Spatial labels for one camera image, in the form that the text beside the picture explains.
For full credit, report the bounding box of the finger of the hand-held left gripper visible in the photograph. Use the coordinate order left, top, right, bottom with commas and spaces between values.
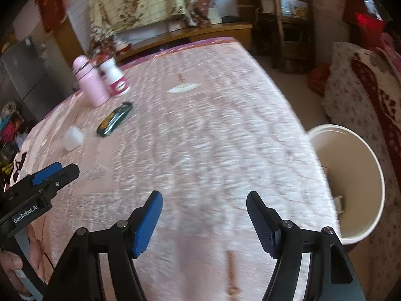
31, 162, 62, 185
44, 164, 80, 195

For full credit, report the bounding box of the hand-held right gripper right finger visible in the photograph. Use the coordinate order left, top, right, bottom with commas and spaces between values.
246, 191, 367, 301

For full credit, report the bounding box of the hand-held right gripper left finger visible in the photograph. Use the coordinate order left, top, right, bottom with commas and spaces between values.
47, 191, 164, 301

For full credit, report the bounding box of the white plastic bucket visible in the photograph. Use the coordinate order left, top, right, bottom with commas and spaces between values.
305, 124, 386, 247

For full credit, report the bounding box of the person's left hand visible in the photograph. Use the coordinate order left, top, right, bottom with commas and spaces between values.
0, 250, 33, 300

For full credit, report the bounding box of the small white translucent cup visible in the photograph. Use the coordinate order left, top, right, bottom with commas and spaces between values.
64, 126, 83, 151

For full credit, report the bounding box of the pile of household clutter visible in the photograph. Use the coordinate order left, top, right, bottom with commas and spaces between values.
0, 100, 29, 176

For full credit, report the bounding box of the pink thermos bottle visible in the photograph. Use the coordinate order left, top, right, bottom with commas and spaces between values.
72, 55, 110, 108

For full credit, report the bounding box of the grey refrigerator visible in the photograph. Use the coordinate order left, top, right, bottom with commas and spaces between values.
0, 36, 51, 121

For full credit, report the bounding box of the pink quilted tablecloth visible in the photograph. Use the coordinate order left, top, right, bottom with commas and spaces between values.
9, 37, 342, 301

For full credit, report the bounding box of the white pill bottle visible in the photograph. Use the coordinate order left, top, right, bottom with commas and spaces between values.
99, 57, 130, 97

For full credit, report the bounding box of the sofa with floral cover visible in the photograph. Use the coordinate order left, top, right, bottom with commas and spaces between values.
323, 41, 401, 301

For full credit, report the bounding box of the red hanging decoration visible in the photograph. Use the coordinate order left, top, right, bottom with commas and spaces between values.
36, 0, 68, 35

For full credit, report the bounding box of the cream floral blanket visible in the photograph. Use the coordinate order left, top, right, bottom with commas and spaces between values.
88, 0, 217, 38

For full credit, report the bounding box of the wooden bench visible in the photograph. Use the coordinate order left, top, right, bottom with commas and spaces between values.
116, 22, 254, 63

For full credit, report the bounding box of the wooden shelf rack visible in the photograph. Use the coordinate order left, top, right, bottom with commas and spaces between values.
247, 0, 317, 72

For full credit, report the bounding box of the red plastic bag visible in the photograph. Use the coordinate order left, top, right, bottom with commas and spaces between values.
355, 13, 384, 33

